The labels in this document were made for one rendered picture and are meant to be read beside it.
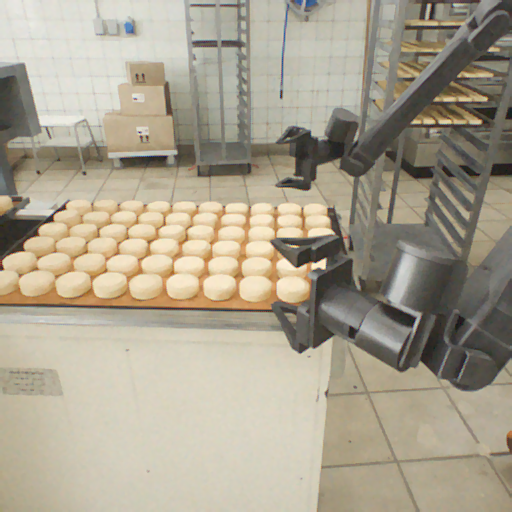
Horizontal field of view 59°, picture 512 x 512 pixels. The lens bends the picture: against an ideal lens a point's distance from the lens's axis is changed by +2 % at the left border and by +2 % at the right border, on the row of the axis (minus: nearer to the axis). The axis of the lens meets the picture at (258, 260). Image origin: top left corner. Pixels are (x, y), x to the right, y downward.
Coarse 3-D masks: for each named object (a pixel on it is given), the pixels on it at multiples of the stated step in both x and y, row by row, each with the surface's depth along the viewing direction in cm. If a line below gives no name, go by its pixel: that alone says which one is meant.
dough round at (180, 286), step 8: (168, 280) 70; (176, 280) 70; (184, 280) 70; (192, 280) 70; (168, 288) 68; (176, 288) 68; (184, 288) 68; (192, 288) 68; (176, 296) 68; (184, 296) 68; (192, 296) 69
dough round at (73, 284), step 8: (72, 272) 72; (80, 272) 72; (56, 280) 70; (64, 280) 70; (72, 280) 70; (80, 280) 70; (88, 280) 70; (56, 288) 69; (64, 288) 68; (72, 288) 68; (80, 288) 69; (88, 288) 70; (64, 296) 69; (72, 296) 69
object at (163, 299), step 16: (144, 208) 100; (224, 208) 100; (192, 224) 93; (304, 224) 93; (112, 256) 81; (176, 256) 81; (240, 256) 81; (208, 272) 76; (240, 272) 76; (272, 272) 76; (128, 288) 71; (272, 288) 71; (80, 304) 67; (96, 304) 67; (112, 304) 67; (128, 304) 67; (144, 304) 67; (160, 304) 67; (176, 304) 67; (192, 304) 67; (208, 304) 67; (224, 304) 67; (240, 304) 67; (256, 304) 67
